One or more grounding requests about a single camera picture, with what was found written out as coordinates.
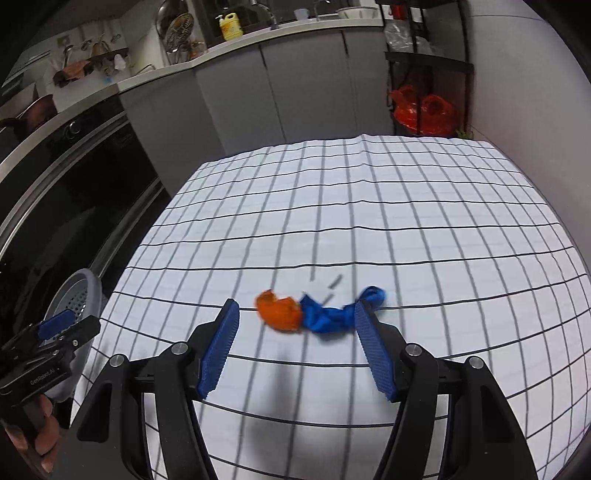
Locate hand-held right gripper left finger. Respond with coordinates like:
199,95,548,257
51,298,241,480

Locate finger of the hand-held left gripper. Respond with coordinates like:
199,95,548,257
38,309,75,340
55,316,101,349

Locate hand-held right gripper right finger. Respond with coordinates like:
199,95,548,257
355,301,539,480

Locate grey perforated plastic basket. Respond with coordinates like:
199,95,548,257
44,268,105,402

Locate blue plastic wrapper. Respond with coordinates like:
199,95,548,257
299,285,387,334

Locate orange peel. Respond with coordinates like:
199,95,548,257
255,289,303,333

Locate person's left hand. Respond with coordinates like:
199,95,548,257
4,396,62,474

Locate black built-in oven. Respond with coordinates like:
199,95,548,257
0,95,168,333

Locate white checked tablecloth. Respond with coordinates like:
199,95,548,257
69,134,591,480

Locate copper pan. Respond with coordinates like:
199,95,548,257
0,92,57,134

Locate range hood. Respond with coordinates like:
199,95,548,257
0,53,44,95

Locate grey kitchen cabinet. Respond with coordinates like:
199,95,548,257
118,21,396,185

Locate black metal shelf rack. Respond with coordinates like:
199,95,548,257
376,0,476,139

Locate dish rack with pot lids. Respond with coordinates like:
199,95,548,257
158,0,207,65

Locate clear plastic bags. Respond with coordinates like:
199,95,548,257
385,21,437,57

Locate yellow detergent bottle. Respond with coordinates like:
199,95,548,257
218,13,243,41

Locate large chrome faucet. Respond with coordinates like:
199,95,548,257
252,0,279,29

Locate white bowl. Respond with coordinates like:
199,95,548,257
337,6,379,20

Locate wall rail with utensils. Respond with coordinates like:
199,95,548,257
52,37,131,88

